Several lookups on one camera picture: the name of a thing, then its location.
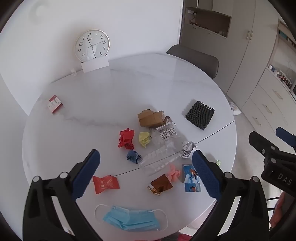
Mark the blue printed carton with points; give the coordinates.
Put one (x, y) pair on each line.
(190, 179)

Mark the white dish rack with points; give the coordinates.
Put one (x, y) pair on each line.
(285, 77)

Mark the small red white box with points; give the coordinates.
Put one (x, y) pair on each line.
(55, 104)

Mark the yellow crumpled paper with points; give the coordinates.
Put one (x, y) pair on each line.
(144, 138)

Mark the white card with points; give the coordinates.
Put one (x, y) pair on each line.
(94, 64)

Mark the person's right forearm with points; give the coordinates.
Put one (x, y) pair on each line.
(277, 208)

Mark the green crumpled paper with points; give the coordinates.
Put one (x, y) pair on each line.
(217, 163)

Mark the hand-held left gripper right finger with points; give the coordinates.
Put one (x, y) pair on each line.
(204, 172)

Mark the pink floral clothing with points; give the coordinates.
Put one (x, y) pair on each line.
(185, 237)

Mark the blue face mask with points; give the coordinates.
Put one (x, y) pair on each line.
(131, 219)

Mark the pink paper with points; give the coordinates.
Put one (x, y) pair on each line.
(174, 173)

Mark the tall beige cabinet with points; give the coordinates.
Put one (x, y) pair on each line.
(245, 46)

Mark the white round wall clock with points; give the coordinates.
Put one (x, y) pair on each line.
(92, 45)

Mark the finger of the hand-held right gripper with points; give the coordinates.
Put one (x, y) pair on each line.
(285, 136)
(260, 142)

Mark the white plastic bag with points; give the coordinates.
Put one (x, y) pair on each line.
(234, 108)

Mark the grey chair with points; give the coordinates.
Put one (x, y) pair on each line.
(196, 59)

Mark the blue crumpled paper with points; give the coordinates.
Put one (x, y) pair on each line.
(133, 157)

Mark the crumpled silver foil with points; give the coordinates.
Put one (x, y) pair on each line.
(189, 149)

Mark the black ribbed foam pad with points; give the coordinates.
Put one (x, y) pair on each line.
(200, 114)

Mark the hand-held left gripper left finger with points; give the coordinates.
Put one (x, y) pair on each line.
(89, 166)

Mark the brown cardboard box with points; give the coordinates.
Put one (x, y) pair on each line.
(149, 118)

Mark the beige drawer cabinet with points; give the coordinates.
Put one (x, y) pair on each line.
(268, 102)

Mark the black metal frame legs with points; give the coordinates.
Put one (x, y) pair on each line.
(272, 203)

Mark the brown snack packet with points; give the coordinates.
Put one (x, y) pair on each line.
(161, 185)

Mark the red crumpled paper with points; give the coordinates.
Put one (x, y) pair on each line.
(126, 139)

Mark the red candy wrapper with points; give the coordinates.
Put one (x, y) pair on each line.
(105, 183)

